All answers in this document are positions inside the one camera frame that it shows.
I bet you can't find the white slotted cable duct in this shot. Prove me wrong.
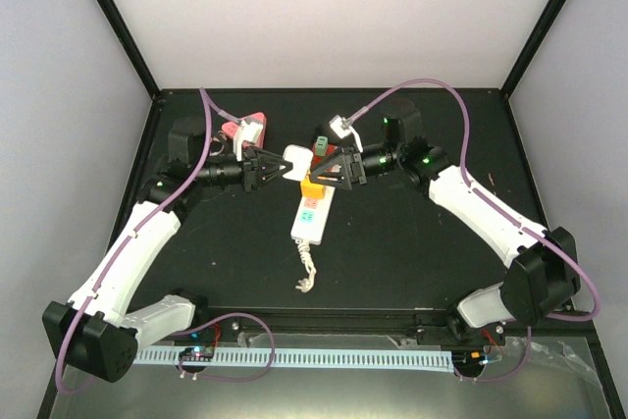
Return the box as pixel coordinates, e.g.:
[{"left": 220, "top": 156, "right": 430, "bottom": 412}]
[{"left": 133, "top": 345, "right": 454, "bottom": 373}]

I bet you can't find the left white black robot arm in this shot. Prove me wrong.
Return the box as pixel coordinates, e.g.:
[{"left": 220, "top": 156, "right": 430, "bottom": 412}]
[{"left": 42, "top": 117, "right": 295, "bottom": 391}]

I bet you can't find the red cube socket adapter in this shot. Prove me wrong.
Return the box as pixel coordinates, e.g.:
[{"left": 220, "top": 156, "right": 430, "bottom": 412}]
[{"left": 311, "top": 144, "right": 337, "bottom": 166}]

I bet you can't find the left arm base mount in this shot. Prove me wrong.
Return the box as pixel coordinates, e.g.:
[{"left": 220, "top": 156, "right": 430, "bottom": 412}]
[{"left": 168, "top": 312, "right": 242, "bottom": 341}]

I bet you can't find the green white plug adapter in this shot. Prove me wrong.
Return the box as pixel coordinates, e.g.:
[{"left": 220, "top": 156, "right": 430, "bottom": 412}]
[{"left": 314, "top": 136, "right": 329, "bottom": 157}]

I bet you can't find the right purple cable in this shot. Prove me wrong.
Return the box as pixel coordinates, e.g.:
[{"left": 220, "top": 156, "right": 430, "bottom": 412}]
[{"left": 342, "top": 78, "right": 603, "bottom": 384}]

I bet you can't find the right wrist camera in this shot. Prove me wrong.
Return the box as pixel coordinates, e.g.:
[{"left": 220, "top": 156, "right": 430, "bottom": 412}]
[{"left": 329, "top": 115, "right": 363, "bottom": 152}]

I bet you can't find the purple cable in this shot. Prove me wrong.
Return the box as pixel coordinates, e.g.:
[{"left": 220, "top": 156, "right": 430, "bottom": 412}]
[
  {"left": 54, "top": 86, "right": 276, "bottom": 394},
  {"left": 342, "top": 78, "right": 603, "bottom": 384}
]

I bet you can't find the pink triangular power strip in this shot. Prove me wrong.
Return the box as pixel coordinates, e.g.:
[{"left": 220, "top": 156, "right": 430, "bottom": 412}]
[{"left": 221, "top": 112, "right": 267, "bottom": 147}]

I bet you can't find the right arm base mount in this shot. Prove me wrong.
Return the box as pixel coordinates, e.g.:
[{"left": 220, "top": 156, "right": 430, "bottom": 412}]
[{"left": 406, "top": 311, "right": 499, "bottom": 347}]

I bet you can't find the white long power strip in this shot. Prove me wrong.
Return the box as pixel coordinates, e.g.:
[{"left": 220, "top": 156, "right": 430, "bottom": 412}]
[{"left": 290, "top": 185, "right": 335, "bottom": 245}]

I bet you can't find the yellow cube socket adapter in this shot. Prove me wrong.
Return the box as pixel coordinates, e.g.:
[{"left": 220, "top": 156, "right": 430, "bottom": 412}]
[{"left": 300, "top": 177, "right": 327, "bottom": 200}]

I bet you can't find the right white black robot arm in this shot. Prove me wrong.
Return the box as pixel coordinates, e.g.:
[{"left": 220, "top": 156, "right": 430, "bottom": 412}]
[{"left": 310, "top": 99, "right": 581, "bottom": 345}]

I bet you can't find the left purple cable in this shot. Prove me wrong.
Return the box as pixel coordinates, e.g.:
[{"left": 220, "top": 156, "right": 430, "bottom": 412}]
[{"left": 54, "top": 86, "right": 276, "bottom": 394}]

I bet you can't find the white power strip cord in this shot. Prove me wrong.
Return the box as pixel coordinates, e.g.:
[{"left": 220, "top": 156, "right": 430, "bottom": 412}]
[{"left": 292, "top": 238, "right": 319, "bottom": 294}]

